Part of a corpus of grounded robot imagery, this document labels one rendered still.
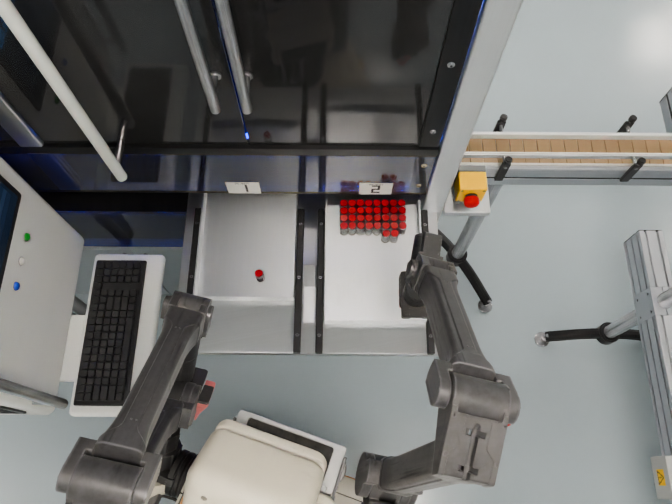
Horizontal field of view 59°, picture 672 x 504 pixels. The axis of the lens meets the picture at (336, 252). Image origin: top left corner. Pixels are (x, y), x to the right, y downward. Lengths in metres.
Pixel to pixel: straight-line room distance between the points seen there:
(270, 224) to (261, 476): 0.82
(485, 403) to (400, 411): 1.64
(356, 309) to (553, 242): 1.37
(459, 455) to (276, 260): 0.96
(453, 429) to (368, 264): 0.89
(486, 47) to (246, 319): 0.89
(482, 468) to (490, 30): 0.70
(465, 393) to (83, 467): 0.48
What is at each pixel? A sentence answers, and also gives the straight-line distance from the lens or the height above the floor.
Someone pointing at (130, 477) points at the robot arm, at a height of 1.61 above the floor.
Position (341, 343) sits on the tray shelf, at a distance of 1.54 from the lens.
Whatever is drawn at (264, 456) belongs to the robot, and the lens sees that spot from 1.05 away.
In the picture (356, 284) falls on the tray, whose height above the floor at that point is 0.88.
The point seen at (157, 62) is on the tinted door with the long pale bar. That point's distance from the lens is 1.20.
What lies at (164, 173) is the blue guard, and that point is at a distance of 1.54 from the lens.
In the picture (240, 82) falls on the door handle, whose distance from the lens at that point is 1.09.
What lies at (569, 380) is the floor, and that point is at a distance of 2.59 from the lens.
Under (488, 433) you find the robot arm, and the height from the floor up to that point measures 1.62.
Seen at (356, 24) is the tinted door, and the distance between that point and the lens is 1.07.
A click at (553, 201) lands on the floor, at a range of 2.83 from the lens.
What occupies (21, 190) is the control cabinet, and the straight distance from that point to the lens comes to 1.55.
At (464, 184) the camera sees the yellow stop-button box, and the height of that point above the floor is 1.03.
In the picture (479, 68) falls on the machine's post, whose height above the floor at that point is 1.49.
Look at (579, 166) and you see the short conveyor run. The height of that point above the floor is 0.93.
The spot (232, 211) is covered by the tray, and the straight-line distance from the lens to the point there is 1.69.
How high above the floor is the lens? 2.39
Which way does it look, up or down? 68 degrees down
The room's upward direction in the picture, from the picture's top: straight up
